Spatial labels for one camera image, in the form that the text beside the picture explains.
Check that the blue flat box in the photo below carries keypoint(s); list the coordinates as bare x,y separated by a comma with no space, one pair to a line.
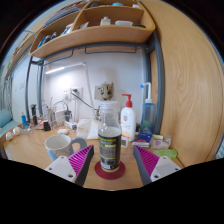
143,139

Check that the white tissue bag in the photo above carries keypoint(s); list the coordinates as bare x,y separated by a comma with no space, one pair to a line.
86,129

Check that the blue bottle with white nozzle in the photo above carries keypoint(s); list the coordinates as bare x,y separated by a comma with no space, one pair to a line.
148,116

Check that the green packet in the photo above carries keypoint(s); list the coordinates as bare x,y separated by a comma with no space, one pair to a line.
165,153

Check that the flat round red coaster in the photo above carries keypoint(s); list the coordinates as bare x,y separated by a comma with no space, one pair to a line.
116,174

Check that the small white digital clock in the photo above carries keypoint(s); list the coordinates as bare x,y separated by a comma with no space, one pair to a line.
124,142

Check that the white red-pump lotion bottle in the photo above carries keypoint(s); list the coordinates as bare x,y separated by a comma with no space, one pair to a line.
129,121

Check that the wooden shelf unit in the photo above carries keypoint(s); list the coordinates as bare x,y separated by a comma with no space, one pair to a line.
100,33

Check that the small black box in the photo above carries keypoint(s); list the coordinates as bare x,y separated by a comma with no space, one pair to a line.
46,126

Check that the clear dark-labelled drink bottle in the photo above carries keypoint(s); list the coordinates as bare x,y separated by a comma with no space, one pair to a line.
110,146

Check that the small blue bottle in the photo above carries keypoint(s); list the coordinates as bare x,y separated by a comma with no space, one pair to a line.
24,120

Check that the wooden wardrobe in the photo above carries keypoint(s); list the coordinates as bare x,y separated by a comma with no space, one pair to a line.
190,83

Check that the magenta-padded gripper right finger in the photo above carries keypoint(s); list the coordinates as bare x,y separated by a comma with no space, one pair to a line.
163,167

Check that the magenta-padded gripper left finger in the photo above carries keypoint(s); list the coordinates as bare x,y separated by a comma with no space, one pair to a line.
61,168

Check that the black electric shaver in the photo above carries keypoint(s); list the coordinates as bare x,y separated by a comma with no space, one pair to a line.
33,115

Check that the bed with teal bedding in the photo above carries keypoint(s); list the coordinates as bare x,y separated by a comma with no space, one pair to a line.
6,121

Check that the white and pink packet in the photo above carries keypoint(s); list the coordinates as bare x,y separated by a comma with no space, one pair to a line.
160,142

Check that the white mug with blue map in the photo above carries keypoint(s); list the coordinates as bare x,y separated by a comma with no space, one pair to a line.
58,146

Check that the small white oval case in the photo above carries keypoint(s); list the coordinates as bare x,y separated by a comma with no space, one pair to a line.
63,131

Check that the wooden tree creature figurine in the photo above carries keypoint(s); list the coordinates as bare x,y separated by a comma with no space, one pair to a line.
106,90

